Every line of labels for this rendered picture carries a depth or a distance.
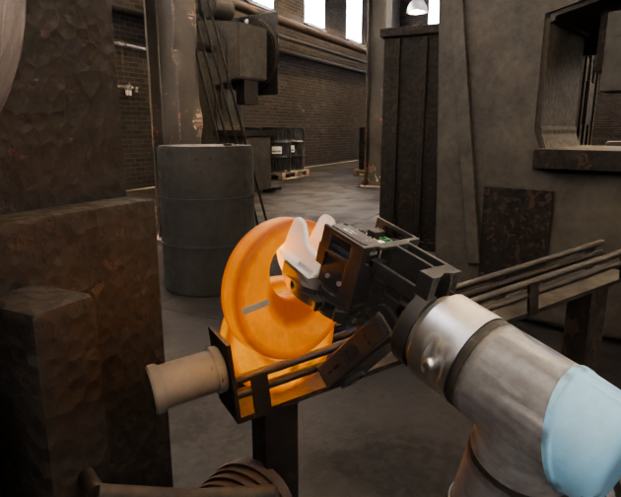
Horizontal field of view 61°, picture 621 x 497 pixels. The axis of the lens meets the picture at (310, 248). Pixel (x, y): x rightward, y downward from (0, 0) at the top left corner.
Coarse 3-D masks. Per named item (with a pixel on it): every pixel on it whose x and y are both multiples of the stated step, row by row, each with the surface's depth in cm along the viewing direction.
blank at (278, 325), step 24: (264, 240) 53; (240, 264) 52; (264, 264) 53; (240, 288) 52; (264, 288) 54; (288, 288) 60; (240, 312) 52; (264, 312) 54; (288, 312) 56; (312, 312) 59; (240, 336) 54; (264, 336) 55; (288, 336) 57; (312, 336) 59
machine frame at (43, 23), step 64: (64, 0) 67; (64, 64) 68; (0, 128) 61; (64, 128) 69; (0, 192) 62; (64, 192) 70; (0, 256) 57; (64, 256) 65; (128, 256) 74; (128, 320) 75; (128, 384) 76; (128, 448) 78
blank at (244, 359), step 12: (276, 276) 69; (276, 288) 67; (228, 336) 65; (240, 348) 66; (240, 360) 66; (252, 360) 67; (264, 360) 68; (276, 360) 69; (312, 360) 71; (240, 372) 66; (276, 372) 69; (288, 372) 70; (288, 384) 70; (300, 384) 71
